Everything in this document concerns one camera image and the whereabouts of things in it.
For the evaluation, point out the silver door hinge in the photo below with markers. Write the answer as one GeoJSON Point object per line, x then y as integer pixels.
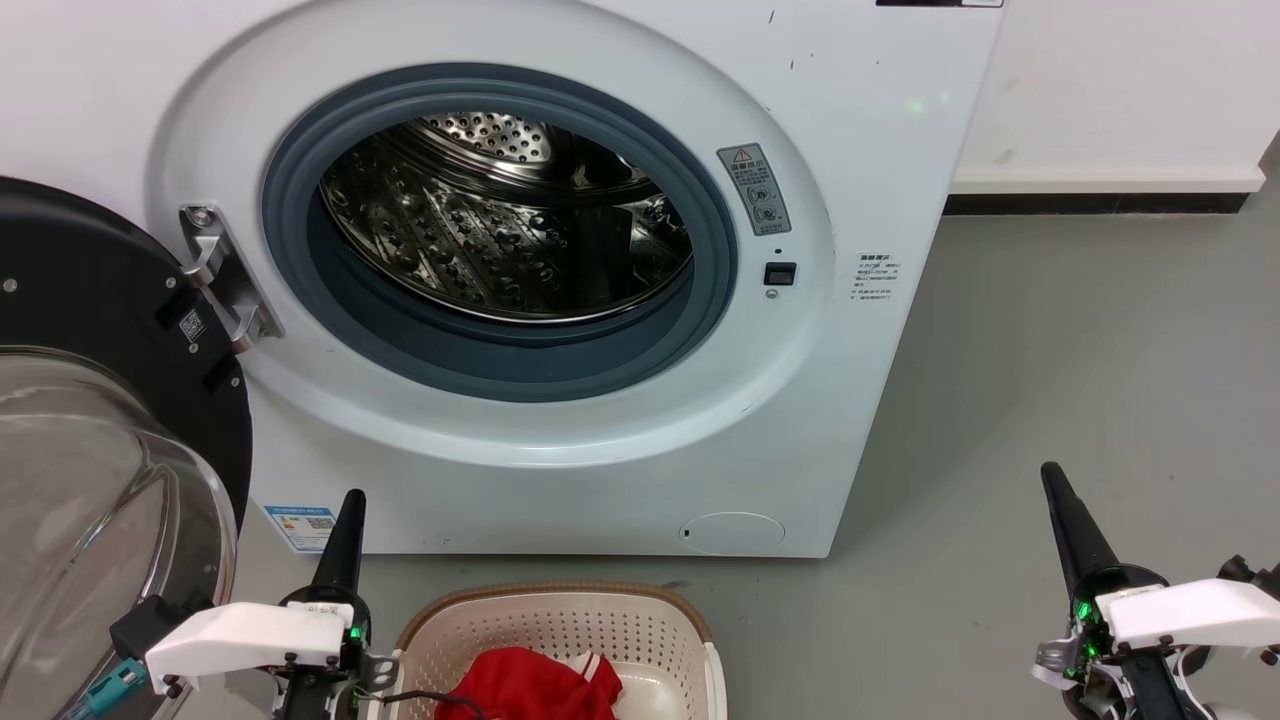
{"type": "Point", "coordinates": [225, 275]}

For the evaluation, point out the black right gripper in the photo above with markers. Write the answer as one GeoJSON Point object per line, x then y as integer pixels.
{"type": "Point", "coordinates": [1120, 680]}

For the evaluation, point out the black glass washer door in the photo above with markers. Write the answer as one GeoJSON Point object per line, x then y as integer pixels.
{"type": "Point", "coordinates": [80, 270]}

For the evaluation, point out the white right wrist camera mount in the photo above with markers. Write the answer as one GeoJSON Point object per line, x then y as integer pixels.
{"type": "Point", "coordinates": [1190, 612]}

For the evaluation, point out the black baseboard strip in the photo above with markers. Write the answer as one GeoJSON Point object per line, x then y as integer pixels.
{"type": "Point", "coordinates": [1100, 204]}

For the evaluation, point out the small white text sticker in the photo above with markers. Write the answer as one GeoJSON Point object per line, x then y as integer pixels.
{"type": "Point", "coordinates": [875, 277]}

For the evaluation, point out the red and white garment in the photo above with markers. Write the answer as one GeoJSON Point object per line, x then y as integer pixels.
{"type": "Point", "coordinates": [520, 690]}

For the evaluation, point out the beige perforated laundry basket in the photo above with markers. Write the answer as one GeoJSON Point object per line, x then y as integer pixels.
{"type": "Point", "coordinates": [560, 625]}

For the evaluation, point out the white front-load washing machine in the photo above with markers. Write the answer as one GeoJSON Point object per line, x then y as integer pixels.
{"type": "Point", "coordinates": [600, 500]}

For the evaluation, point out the small QR code sticker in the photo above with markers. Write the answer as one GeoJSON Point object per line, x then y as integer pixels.
{"type": "Point", "coordinates": [192, 326]}

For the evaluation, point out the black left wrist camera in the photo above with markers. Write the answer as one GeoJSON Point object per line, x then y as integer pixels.
{"type": "Point", "coordinates": [140, 625]}

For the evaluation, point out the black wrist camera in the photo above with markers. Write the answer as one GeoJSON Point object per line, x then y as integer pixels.
{"type": "Point", "coordinates": [140, 625]}
{"type": "Point", "coordinates": [1250, 578]}

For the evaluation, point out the blue energy label sticker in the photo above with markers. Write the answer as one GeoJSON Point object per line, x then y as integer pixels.
{"type": "Point", "coordinates": [300, 527]}

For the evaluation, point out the round white filter cover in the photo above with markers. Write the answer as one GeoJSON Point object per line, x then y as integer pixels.
{"type": "Point", "coordinates": [732, 534]}

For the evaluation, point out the grey warning sticker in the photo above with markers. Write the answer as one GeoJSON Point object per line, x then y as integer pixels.
{"type": "Point", "coordinates": [755, 190]}

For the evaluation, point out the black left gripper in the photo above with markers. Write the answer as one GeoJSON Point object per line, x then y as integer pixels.
{"type": "Point", "coordinates": [325, 695]}

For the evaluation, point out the grey rubber door gasket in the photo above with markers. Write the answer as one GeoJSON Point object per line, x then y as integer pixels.
{"type": "Point", "coordinates": [500, 365]}

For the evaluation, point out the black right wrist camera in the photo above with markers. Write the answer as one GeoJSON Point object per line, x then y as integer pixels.
{"type": "Point", "coordinates": [1250, 578]}

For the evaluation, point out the stainless steel washing machine drum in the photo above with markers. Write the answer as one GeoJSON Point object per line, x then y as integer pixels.
{"type": "Point", "coordinates": [450, 240]}

